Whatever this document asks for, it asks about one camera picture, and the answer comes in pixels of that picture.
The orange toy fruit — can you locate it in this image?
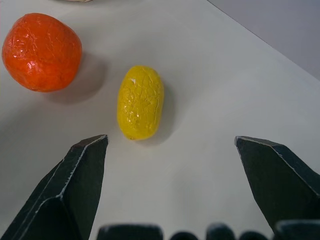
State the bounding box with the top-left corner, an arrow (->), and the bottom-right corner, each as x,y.
1,12 -> 83,93

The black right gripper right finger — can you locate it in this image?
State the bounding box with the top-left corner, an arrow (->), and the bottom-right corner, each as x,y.
234,135 -> 320,240

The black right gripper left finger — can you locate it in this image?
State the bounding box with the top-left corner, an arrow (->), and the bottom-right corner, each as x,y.
0,134 -> 109,240

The yellow toy lemon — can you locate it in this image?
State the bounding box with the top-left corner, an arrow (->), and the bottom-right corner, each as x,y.
116,65 -> 165,141

